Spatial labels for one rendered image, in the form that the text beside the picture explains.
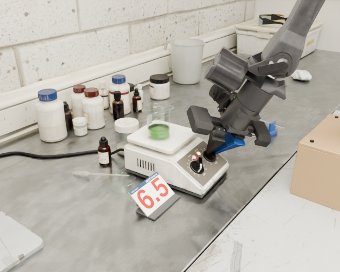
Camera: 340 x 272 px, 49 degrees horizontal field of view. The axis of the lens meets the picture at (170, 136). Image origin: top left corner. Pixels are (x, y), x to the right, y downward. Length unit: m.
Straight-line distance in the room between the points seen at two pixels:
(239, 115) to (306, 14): 0.21
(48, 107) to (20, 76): 0.17
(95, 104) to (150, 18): 0.53
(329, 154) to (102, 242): 0.44
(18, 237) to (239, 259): 0.38
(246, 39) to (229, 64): 1.14
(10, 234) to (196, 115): 0.39
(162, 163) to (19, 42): 0.54
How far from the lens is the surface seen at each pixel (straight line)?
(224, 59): 0.69
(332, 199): 0.79
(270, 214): 0.75
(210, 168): 0.79
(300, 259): 0.67
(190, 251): 0.65
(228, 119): 0.73
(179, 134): 0.82
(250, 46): 1.82
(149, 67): 1.41
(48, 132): 1.01
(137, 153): 0.80
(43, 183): 0.86
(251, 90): 0.70
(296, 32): 0.69
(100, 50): 1.28
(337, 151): 0.75
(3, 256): 0.68
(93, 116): 1.05
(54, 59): 1.17
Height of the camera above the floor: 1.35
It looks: 26 degrees down
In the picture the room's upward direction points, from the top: straight up
